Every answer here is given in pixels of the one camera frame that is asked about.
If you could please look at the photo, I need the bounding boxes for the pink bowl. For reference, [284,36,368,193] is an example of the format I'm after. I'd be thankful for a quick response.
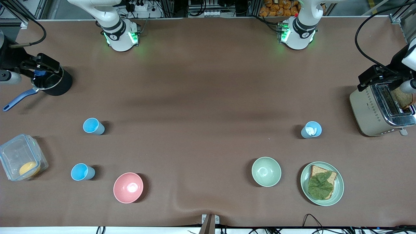
[113,172,144,204]

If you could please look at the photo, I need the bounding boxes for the black pot with blue handle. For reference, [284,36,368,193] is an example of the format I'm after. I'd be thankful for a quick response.
[3,67,73,112]

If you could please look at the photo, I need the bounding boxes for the clear plastic food container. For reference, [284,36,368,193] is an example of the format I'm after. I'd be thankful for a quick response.
[0,134,49,181]

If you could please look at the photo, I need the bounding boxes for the white power strip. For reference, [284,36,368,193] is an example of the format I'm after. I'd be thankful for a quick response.
[128,0,157,13]

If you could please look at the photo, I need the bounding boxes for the green lettuce leaf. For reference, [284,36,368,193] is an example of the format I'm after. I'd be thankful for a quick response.
[307,172,334,200]

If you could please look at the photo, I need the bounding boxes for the brown bread slice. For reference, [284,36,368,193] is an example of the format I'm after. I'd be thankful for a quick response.
[309,165,338,200]

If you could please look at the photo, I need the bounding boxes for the brown toast slice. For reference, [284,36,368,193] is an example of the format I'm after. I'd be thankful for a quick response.
[390,88,416,110]

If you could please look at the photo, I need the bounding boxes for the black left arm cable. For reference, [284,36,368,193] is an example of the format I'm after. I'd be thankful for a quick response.
[355,3,416,78]

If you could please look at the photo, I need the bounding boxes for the beige and chrome toaster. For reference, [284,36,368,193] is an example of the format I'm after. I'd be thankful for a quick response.
[350,81,416,137]

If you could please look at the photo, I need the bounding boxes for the aluminium frame rail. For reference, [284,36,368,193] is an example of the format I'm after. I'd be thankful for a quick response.
[389,13,416,44]

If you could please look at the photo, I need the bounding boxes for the bag of orange fruits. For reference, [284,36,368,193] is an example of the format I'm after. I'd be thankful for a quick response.
[259,0,299,17]

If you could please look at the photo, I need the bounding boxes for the pale green bowl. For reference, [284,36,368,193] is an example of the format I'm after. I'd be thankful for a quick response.
[252,157,282,187]

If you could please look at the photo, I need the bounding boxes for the pale green plate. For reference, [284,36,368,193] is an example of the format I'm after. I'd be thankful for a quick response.
[300,162,345,206]

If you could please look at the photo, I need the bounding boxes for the orange food piece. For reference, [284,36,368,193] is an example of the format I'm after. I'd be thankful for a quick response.
[19,162,41,178]

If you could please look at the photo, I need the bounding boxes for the blue plastic cup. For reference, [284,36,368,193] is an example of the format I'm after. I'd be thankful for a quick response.
[83,118,105,136]
[71,163,96,181]
[301,121,322,139]

